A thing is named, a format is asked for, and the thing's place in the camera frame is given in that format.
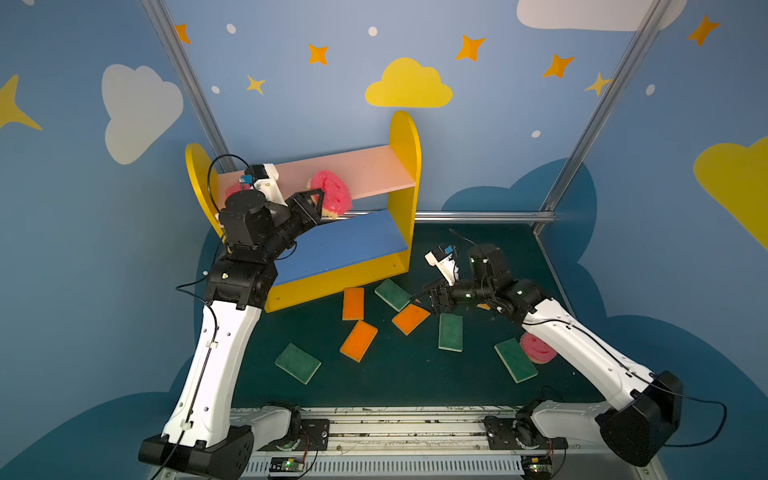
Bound pink smiley sponge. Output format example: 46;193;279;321
224;183;250;199
307;170;352;218
519;332;557;365

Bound green sponge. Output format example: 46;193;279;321
494;338;538;384
275;343;322;385
438;313;464;352
374;279;412;312

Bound orange sponge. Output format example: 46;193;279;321
392;304;430;336
340;320;378;363
342;287;365;321

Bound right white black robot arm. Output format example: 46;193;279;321
424;244;683;467

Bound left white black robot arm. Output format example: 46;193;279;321
138;189;324;479

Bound yellow shelf with pink and blue boards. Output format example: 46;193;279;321
185;111;422;312

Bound back aluminium floor bar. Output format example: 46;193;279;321
335;209;557;224

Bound right small circuit board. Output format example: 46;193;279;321
520;456;554;480

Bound small circuit board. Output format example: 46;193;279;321
520;456;554;480
268;457;305;476

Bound left small circuit board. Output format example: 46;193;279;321
268;457;305;476

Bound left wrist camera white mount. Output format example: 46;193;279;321
240;164;285;205

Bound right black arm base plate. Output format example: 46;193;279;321
483;416;569;450

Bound aluminium rail frame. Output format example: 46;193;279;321
230;406;666;479

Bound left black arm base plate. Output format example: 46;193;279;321
261;419;330;452

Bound right aluminium corner post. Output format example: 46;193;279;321
532;0;672;238

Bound aluminium corner post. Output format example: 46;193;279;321
141;0;230;155
532;0;672;238

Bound left aluminium corner post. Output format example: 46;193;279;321
141;0;230;155

